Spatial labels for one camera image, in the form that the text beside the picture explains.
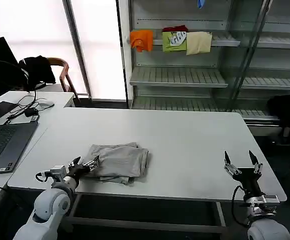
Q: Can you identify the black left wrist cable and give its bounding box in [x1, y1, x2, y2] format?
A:
[35, 170, 52, 184]

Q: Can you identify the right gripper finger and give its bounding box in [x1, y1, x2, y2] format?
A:
[223, 150, 242, 177]
[248, 149, 263, 175]

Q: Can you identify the dark window mullion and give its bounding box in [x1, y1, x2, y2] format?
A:
[62, 0, 93, 100]

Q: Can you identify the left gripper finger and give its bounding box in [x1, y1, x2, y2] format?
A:
[68, 156, 82, 168]
[82, 154, 101, 173]

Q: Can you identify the black desk cable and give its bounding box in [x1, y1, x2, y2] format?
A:
[6, 84, 50, 123]

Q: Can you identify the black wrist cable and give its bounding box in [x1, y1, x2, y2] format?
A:
[35, 170, 52, 184]
[231, 185, 251, 228]

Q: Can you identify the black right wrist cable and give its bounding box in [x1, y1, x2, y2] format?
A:
[231, 185, 251, 228]

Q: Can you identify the black jacket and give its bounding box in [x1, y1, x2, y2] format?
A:
[18, 55, 57, 91]

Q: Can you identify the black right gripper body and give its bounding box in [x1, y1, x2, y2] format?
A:
[231, 167, 265, 200]

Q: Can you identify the grey laptop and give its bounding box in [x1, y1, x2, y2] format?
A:
[0, 119, 39, 175]

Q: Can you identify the grey printed t-shirt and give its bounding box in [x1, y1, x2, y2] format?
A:
[81, 141, 152, 187]

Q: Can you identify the pale notepad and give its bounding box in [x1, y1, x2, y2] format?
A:
[8, 114, 40, 125]

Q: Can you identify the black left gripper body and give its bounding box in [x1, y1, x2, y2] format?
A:
[66, 163, 91, 180]

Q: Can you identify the black power adapter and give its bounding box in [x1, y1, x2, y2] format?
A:
[24, 107, 39, 118]

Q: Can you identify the brown wooden chair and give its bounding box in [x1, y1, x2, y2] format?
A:
[46, 57, 82, 103]

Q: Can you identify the grey metal shelf rack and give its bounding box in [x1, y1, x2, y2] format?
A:
[116, 0, 290, 130]

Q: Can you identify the grey metal table frame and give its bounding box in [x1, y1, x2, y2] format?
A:
[61, 193, 227, 235]

